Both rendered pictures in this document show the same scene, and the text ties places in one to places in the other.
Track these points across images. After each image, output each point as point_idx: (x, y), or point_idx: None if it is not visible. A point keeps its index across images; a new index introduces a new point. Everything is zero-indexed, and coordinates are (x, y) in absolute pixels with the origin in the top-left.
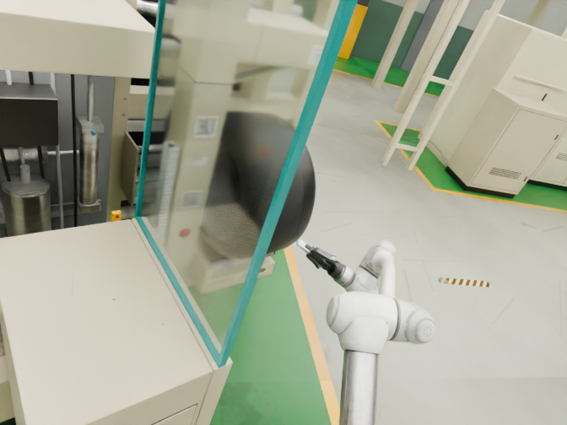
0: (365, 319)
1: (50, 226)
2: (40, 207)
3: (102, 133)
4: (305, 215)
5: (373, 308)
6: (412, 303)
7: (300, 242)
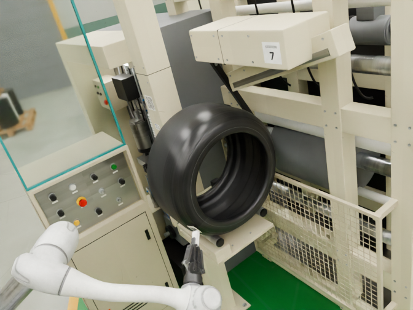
0: (41, 235)
1: (144, 144)
2: (134, 131)
3: None
4: (165, 194)
5: (43, 233)
6: (48, 261)
7: (194, 233)
